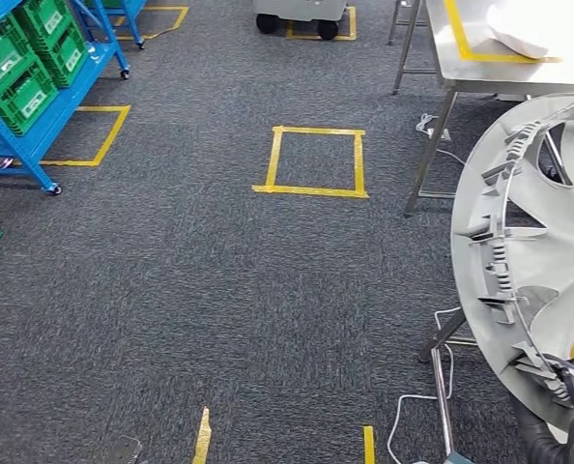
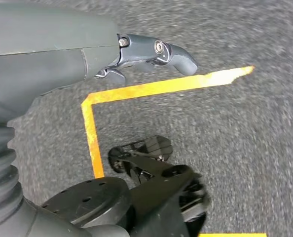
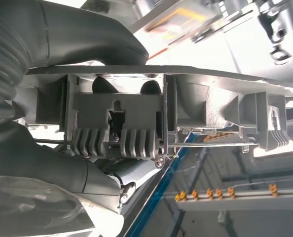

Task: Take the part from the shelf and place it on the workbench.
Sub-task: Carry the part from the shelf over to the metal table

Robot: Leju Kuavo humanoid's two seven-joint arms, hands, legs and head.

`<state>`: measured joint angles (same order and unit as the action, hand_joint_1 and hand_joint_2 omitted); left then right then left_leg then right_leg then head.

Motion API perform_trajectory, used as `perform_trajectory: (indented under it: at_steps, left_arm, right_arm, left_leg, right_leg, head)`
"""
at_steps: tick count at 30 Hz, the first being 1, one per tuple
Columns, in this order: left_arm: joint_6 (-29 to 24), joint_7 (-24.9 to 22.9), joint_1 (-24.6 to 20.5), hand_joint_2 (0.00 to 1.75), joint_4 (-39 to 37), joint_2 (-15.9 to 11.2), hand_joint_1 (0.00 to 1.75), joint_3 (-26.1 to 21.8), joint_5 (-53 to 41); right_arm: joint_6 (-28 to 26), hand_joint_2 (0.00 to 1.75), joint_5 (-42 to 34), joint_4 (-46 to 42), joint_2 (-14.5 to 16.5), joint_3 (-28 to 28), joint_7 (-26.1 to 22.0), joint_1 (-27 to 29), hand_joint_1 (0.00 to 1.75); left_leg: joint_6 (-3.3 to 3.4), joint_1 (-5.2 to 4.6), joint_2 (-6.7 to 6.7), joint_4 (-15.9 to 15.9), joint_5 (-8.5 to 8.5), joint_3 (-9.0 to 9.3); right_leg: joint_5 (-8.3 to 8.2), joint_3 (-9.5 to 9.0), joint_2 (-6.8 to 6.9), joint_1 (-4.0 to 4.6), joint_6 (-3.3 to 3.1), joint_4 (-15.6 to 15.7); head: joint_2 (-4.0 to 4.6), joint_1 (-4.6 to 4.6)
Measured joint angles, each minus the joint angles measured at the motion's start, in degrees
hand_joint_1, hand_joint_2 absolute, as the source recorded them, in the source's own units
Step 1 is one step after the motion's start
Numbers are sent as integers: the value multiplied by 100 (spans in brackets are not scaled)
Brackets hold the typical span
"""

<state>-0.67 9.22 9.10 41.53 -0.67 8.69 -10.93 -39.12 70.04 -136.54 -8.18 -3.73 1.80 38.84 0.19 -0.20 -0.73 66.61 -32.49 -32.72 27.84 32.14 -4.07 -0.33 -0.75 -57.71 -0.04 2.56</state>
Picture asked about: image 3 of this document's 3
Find grey rail orange clips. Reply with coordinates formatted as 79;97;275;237
164;183;293;212

